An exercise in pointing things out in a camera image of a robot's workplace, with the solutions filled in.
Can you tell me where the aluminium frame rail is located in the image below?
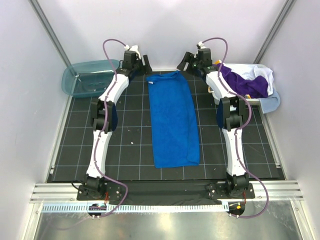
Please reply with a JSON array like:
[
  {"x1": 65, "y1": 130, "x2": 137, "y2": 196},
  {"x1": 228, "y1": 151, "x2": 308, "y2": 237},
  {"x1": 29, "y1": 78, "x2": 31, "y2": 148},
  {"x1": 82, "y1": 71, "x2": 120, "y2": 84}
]
[{"x1": 29, "y1": 180, "x2": 304, "y2": 204}]

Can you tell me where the teal transparent plastic bin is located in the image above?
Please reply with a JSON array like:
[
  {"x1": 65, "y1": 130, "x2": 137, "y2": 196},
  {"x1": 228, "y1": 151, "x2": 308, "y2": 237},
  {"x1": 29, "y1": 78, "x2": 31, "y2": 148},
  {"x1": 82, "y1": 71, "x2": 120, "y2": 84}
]
[{"x1": 61, "y1": 59, "x2": 120, "y2": 98}]

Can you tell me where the white laundry basket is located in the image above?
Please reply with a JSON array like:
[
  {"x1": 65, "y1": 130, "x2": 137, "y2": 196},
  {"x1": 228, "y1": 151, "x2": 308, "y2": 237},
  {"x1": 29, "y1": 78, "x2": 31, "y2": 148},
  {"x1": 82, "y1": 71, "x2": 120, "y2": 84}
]
[{"x1": 206, "y1": 63, "x2": 277, "y2": 107}]

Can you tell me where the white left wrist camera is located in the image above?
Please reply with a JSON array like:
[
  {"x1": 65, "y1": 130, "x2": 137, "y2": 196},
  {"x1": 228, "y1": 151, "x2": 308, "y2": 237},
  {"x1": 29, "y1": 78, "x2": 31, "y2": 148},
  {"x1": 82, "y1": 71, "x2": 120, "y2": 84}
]
[{"x1": 124, "y1": 45, "x2": 141, "y2": 59}]

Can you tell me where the purple towel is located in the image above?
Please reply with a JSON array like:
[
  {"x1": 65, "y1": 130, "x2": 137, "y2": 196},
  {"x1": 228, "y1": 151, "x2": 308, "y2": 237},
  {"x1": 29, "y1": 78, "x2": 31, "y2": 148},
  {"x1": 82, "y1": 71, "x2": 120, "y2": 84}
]
[{"x1": 220, "y1": 64, "x2": 269, "y2": 98}]

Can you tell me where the black grid cutting mat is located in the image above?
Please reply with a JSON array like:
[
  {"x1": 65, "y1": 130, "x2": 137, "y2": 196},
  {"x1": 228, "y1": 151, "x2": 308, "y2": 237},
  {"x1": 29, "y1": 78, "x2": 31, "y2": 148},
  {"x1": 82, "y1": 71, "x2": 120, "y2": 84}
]
[{"x1": 47, "y1": 75, "x2": 285, "y2": 183}]

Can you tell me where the light blue towel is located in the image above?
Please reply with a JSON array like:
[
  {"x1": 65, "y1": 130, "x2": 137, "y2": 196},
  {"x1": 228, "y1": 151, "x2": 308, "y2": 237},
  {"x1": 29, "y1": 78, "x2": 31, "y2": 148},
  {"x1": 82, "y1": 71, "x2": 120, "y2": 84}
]
[{"x1": 259, "y1": 89, "x2": 281, "y2": 114}]

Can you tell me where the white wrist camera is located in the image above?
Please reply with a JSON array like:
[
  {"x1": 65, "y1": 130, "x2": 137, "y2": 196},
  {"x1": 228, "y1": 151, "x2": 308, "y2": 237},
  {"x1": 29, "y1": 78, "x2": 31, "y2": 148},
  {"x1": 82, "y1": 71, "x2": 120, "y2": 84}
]
[
  {"x1": 124, "y1": 45, "x2": 141, "y2": 59},
  {"x1": 196, "y1": 41, "x2": 207, "y2": 50}
]

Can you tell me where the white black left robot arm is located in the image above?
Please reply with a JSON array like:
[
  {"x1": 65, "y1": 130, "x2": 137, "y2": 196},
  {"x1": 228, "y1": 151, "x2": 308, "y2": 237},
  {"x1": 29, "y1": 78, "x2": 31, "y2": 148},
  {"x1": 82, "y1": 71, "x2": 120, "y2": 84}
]
[{"x1": 77, "y1": 45, "x2": 152, "y2": 200}]

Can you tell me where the white towel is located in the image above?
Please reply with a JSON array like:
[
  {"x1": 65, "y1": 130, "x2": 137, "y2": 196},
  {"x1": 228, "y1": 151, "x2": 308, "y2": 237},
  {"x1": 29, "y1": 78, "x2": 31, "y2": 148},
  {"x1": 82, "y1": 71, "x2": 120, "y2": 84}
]
[{"x1": 224, "y1": 63, "x2": 274, "y2": 96}]

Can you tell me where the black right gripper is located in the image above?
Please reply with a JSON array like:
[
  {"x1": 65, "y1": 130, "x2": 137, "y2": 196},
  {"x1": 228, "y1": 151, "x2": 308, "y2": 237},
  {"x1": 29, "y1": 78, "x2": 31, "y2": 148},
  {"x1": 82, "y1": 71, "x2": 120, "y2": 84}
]
[{"x1": 176, "y1": 52, "x2": 201, "y2": 77}]

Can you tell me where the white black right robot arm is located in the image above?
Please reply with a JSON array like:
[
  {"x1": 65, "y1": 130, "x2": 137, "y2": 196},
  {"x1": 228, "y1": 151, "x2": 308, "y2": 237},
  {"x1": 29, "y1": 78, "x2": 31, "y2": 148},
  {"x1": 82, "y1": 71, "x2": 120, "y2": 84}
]
[{"x1": 177, "y1": 48, "x2": 249, "y2": 198}]

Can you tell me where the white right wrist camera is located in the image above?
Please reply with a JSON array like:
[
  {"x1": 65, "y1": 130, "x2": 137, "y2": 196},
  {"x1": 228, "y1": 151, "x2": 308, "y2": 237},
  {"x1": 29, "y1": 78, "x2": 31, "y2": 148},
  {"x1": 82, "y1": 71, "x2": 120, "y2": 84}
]
[{"x1": 196, "y1": 41, "x2": 207, "y2": 50}]

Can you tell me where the slotted cable duct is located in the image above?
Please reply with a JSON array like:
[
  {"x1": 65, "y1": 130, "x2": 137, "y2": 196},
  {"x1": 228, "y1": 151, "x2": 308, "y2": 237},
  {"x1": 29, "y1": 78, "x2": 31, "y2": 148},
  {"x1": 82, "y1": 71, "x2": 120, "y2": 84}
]
[{"x1": 41, "y1": 202, "x2": 229, "y2": 214}]

